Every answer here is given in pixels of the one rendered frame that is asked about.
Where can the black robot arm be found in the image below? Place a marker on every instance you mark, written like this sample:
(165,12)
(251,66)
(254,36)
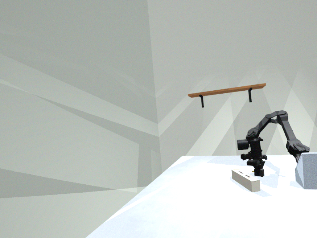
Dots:
(294,146)

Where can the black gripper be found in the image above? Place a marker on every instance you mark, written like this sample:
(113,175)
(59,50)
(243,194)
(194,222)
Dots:
(256,160)

